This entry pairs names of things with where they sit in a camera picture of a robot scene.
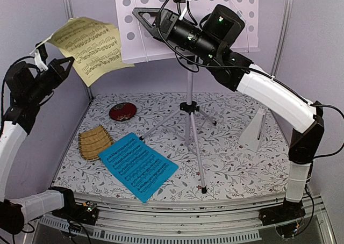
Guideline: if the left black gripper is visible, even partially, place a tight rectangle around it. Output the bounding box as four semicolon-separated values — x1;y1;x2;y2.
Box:
26;55;74;104

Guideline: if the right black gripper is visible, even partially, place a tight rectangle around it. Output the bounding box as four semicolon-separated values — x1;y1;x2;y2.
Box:
132;6;219;62

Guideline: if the yellow sheet music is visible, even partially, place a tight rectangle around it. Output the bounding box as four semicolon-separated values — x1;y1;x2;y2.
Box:
42;17;134;87

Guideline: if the silver tripod music stand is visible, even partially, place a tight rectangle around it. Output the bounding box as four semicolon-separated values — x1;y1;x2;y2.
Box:
113;0;262;194

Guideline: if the blue paper sheet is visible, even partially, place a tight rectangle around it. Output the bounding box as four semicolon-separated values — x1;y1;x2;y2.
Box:
98;133;178;203

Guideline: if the white metronome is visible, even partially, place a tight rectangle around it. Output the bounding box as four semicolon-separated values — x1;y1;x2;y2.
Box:
238;108;267;152

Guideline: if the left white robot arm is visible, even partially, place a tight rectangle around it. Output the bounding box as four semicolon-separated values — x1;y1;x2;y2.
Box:
1;57;80;235

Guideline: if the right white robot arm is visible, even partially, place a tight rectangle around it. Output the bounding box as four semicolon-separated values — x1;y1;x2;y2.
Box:
132;4;324;220

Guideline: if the red floral plate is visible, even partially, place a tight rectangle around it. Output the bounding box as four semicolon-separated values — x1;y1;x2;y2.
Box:
109;102;137;121

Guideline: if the woven bamboo tray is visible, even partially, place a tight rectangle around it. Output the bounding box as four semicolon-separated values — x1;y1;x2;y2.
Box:
78;125;114;161

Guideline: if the floral table mat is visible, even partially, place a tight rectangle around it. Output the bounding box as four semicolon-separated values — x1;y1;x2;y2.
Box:
55;92;303;202

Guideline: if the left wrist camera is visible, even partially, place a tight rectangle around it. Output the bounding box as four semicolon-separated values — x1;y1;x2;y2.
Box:
30;42;48;71

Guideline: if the left aluminium frame post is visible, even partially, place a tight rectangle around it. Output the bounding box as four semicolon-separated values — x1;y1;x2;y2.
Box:
62;0;94;101

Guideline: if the aluminium frame post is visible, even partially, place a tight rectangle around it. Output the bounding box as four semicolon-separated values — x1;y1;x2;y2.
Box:
62;0;94;101
271;0;293;77

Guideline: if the right aluminium frame post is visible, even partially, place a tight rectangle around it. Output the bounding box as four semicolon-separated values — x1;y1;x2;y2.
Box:
271;0;293;77

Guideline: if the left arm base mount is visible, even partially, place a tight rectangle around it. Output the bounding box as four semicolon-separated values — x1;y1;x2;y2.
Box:
52;192;99;226

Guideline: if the front aluminium rail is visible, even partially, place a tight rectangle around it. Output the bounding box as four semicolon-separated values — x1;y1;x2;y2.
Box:
23;192;336;244

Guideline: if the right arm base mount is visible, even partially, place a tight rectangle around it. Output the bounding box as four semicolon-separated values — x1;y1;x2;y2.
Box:
259;197;315;239

